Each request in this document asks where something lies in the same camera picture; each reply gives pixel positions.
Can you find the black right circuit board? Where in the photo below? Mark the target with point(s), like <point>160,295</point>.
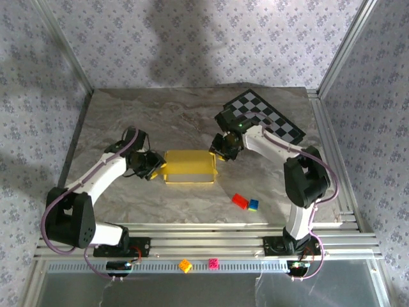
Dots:
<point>297,267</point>

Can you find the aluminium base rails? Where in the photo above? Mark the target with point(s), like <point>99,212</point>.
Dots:
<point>207,243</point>

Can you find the black circuit board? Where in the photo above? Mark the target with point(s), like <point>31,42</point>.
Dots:
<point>297,267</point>
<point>116,265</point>

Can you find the red toy brick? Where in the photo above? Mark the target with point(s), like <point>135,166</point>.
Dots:
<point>239,201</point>

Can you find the orange toy brick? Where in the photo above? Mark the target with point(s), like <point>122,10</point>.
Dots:
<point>185,265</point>

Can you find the white yellow paper box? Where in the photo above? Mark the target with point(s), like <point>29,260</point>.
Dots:
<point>188,160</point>

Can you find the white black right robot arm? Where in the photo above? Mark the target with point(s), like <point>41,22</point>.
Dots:
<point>265,144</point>

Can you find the aluminium frame post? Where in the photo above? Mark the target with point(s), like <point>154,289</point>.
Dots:
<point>66,44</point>
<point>345,44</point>

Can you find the blue green toy brick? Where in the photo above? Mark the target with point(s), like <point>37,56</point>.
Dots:
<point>254,204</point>

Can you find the black left circuit board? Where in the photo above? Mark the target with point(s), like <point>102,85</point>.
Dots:
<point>116,265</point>

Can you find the pink toy brick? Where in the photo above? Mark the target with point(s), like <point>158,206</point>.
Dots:
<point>213,263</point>

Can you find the aluminium side rail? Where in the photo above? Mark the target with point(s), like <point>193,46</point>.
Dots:
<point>334,137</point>
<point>73,144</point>

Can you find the glossy metal panel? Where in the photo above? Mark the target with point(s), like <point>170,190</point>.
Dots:
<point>191,291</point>

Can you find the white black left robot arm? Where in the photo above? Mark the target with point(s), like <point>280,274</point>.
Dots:
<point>96,176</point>

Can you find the black white chessboard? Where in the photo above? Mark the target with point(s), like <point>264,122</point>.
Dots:
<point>252,102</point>

